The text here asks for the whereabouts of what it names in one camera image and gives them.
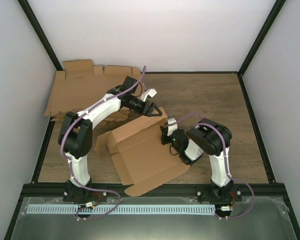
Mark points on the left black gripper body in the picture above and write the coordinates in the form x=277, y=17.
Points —
x=137, y=108

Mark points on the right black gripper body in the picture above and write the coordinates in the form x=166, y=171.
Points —
x=177, y=149

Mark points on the brown cardboard box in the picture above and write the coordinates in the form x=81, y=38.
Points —
x=142, y=162

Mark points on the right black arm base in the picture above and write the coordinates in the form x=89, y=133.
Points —
x=217, y=195

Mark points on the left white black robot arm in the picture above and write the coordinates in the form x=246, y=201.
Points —
x=76, y=134

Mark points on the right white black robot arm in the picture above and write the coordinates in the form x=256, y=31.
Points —
x=206, y=137

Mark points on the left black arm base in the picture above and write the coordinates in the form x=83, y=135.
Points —
x=76, y=194

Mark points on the stack of flat cardboard blanks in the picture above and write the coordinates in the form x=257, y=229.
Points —
x=82, y=84

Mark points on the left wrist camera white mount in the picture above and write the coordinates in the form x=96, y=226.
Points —
x=149, y=93

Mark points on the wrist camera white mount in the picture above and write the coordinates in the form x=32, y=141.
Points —
x=171, y=125
x=149, y=93

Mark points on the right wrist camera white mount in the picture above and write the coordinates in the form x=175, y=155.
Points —
x=171, y=125

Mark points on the light blue slotted cable duct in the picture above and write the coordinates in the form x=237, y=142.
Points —
x=122, y=209

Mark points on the grey metal base plate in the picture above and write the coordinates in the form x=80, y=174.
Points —
x=260, y=218

